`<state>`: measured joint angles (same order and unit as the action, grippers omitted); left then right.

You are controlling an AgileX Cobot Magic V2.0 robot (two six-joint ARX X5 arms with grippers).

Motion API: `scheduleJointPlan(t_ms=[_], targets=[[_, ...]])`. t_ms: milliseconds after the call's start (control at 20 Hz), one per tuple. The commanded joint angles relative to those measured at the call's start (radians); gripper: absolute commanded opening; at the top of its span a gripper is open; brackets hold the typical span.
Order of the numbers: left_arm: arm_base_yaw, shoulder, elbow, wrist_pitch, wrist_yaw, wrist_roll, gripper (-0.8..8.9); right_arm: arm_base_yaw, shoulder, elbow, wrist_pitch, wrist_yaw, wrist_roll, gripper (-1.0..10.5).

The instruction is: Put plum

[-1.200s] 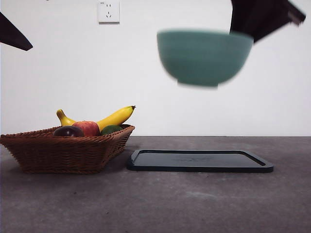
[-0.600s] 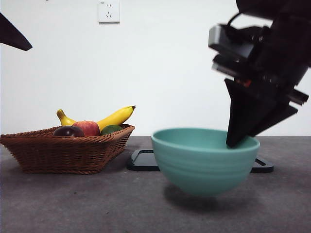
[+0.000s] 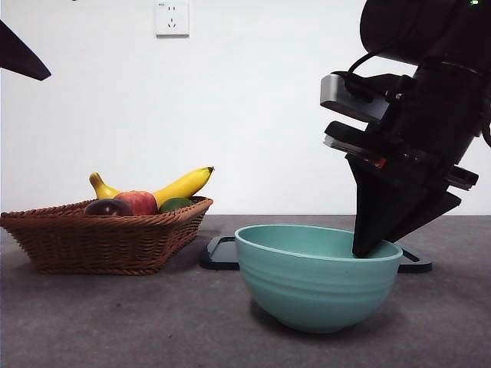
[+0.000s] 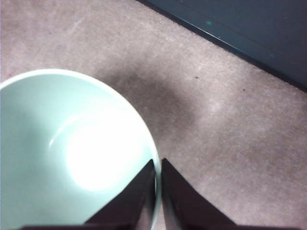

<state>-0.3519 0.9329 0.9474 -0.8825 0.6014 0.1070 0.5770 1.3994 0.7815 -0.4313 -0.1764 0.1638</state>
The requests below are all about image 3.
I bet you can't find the right wrist grey camera box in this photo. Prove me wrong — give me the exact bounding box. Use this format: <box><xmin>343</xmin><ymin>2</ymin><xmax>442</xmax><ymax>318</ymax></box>
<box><xmin>319</xmin><ymin>71</ymin><xmax>408</xmax><ymax>120</ymax></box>

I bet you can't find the brown wicker basket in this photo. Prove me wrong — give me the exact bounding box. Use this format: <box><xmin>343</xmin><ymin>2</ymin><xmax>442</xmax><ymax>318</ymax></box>
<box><xmin>0</xmin><ymin>195</ymin><xmax>214</xmax><ymax>276</ymax></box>

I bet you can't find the green round fruit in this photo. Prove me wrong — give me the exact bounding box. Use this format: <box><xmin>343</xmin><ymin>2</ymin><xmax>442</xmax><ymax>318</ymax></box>
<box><xmin>157</xmin><ymin>196</ymin><xmax>195</xmax><ymax>215</ymax></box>

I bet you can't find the dark purple plum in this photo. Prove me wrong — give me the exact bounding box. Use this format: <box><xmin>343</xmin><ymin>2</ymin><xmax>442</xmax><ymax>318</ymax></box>
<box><xmin>83</xmin><ymin>199</ymin><xmax>134</xmax><ymax>217</ymax></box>

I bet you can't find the yellow banana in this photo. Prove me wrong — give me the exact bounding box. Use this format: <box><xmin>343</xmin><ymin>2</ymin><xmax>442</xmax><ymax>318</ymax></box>
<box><xmin>89</xmin><ymin>166</ymin><xmax>215</xmax><ymax>210</ymax></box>

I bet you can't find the black rectangular tray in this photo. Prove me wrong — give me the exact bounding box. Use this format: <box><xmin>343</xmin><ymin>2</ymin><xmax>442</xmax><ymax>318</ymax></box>
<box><xmin>199</xmin><ymin>235</ymin><xmax>433</xmax><ymax>274</ymax></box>

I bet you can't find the red yellow apple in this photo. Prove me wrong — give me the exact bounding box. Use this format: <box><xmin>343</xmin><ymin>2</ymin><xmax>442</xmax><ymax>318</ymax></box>
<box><xmin>114</xmin><ymin>190</ymin><xmax>159</xmax><ymax>217</ymax></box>

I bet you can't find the black camera cable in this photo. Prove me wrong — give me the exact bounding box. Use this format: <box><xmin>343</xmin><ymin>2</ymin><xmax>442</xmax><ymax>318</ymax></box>
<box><xmin>344</xmin><ymin>49</ymin><xmax>388</xmax><ymax>103</ymax></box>

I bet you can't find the teal ribbed bowl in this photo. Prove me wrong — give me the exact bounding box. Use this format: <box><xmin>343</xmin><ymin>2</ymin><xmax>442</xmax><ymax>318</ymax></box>
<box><xmin>234</xmin><ymin>224</ymin><xmax>404</xmax><ymax>334</ymax></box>

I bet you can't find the white wall socket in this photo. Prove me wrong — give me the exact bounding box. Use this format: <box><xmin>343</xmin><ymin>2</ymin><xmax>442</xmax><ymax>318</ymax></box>
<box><xmin>155</xmin><ymin>1</ymin><xmax>190</xmax><ymax>38</ymax></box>

